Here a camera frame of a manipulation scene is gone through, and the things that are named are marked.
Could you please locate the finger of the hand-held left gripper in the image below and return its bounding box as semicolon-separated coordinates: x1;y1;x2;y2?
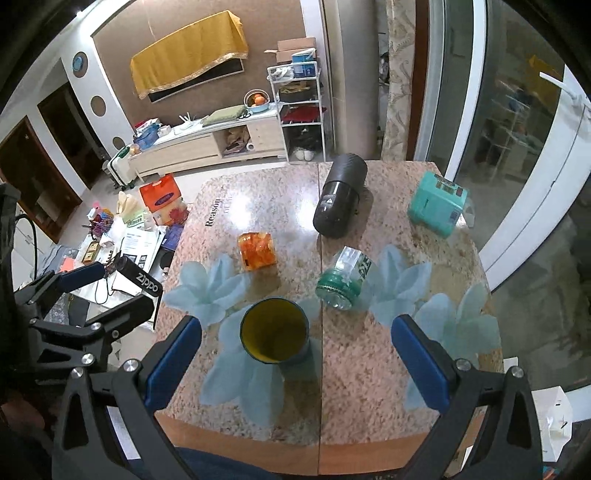
14;262;106;319
28;294;155;377

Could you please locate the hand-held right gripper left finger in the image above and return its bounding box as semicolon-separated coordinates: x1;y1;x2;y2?
53;315;204;480

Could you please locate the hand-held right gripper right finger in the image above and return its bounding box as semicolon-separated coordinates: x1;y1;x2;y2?
390;314;543;480

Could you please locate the blue cup with yellow inside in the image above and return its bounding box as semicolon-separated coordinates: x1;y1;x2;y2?
239;298;311;365

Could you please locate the black lettered box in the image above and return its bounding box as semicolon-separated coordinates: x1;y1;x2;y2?
113;255;164;297

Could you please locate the pile of papers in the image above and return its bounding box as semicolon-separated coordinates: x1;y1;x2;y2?
99;217;172;278

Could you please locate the glass bottle with green cap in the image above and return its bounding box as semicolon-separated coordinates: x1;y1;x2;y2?
316;246;373;310

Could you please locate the orange bag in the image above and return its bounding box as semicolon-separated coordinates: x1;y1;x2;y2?
139;174;189;227

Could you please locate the white suitcase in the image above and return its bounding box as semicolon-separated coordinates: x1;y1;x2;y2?
107;144;138;191

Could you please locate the orange translucent cube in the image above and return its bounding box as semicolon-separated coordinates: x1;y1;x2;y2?
237;232;278;271

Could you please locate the white paper box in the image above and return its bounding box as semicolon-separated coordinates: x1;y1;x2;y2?
503;356;574;464

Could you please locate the blue basket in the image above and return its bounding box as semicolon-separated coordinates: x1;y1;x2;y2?
134;124;161;151

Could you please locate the teal box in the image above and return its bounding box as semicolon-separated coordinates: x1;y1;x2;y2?
407;172;469;239

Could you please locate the light wooden television cabinet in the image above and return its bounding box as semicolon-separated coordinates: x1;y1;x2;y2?
128;111;288;181

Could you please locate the black cylindrical speaker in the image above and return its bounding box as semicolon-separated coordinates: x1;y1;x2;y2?
312;153;368;239

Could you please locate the green cushion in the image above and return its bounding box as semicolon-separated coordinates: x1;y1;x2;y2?
202;104;247;126

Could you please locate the yellow cloth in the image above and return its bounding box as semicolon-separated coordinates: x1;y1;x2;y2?
130;10;249;100

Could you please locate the bowl of fruit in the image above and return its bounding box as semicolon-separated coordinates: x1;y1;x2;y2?
244;90;271;112

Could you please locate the white metal shelf rack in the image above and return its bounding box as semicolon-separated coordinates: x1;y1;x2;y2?
267;62;334;163

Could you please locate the glass sliding door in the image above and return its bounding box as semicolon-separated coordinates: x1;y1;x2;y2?
413;0;591;296

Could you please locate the patterned curtain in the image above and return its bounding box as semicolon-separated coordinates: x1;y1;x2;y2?
379;0;419;162

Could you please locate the cardboard box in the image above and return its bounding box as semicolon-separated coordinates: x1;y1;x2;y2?
276;37;317;64

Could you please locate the black cable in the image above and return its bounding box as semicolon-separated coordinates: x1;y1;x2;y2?
14;213;40;264

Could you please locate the wall television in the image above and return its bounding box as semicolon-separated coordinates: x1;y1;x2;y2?
147;58;245;104

